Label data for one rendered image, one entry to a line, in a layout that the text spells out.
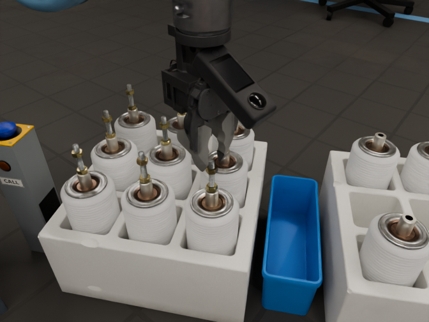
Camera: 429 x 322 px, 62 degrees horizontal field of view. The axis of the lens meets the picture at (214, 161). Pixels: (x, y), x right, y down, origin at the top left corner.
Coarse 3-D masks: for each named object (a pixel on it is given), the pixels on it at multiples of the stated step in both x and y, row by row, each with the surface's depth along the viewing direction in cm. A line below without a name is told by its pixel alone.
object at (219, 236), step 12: (192, 216) 60; (228, 216) 60; (192, 228) 61; (204, 228) 59; (216, 228) 59; (228, 228) 61; (192, 240) 63; (204, 240) 61; (216, 240) 61; (228, 240) 63; (216, 252) 63; (228, 252) 65
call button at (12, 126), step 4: (0, 124) 68; (4, 124) 68; (8, 124) 68; (12, 124) 68; (0, 128) 67; (4, 128) 67; (8, 128) 67; (12, 128) 67; (16, 128) 68; (0, 132) 66; (4, 132) 66; (8, 132) 66; (12, 132) 67; (0, 136) 67; (4, 136) 67; (8, 136) 67
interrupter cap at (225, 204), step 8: (200, 192) 64; (224, 192) 64; (192, 200) 62; (200, 200) 62; (224, 200) 62; (232, 200) 62; (192, 208) 61; (200, 208) 61; (208, 208) 61; (216, 208) 61; (224, 208) 61; (200, 216) 60; (208, 216) 59; (216, 216) 59
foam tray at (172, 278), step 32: (256, 160) 84; (192, 192) 75; (256, 192) 75; (64, 224) 70; (256, 224) 77; (64, 256) 68; (96, 256) 66; (128, 256) 64; (160, 256) 62; (192, 256) 62; (224, 256) 62; (64, 288) 75; (96, 288) 74; (128, 288) 70; (160, 288) 68; (192, 288) 66; (224, 288) 64; (224, 320) 70
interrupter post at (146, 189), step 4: (140, 184) 62; (144, 184) 62; (148, 184) 62; (152, 184) 63; (140, 188) 63; (144, 188) 62; (148, 188) 62; (152, 188) 63; (144, 192) 63; (148, 192) 63; (152, 192) 63; (144, 196) 63; (148, 196) 63
